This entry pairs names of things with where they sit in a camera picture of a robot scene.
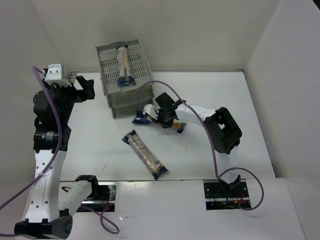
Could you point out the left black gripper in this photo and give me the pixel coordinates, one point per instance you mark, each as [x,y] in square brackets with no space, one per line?
[78,90]

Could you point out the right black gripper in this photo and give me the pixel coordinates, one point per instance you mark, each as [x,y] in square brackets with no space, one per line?
[163,114]

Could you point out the blue orange spaghetti bag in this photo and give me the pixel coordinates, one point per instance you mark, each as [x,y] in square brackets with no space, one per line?
[125,74]
[145,120]

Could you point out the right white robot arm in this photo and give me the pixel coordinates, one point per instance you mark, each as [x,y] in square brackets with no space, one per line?
[223,133]

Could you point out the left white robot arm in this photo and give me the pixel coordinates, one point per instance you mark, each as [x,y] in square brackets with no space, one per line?
[47,216]

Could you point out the grey stacked tray shelf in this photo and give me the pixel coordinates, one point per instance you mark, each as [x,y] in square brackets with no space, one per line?
[123,101]

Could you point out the blue silver spaghetti bag front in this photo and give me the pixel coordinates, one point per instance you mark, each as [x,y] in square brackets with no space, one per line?
[151,162]

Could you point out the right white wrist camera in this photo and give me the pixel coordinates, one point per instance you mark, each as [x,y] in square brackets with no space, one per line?
[150,110]

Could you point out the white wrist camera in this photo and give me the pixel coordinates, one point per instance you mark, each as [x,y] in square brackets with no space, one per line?
[56,74]
[150,110]

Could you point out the aluminium frame rail left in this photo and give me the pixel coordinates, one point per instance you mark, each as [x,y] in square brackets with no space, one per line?
[73,77]

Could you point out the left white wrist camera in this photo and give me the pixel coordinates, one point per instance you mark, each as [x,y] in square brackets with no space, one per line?
[56,74]

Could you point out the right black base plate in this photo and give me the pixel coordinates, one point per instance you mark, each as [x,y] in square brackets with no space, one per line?
[216,199]

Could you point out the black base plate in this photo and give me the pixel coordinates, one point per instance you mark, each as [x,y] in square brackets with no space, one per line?
[105,197]
[216,199]

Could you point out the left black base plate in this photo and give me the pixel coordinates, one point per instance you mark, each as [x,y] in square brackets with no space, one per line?
[105,197]

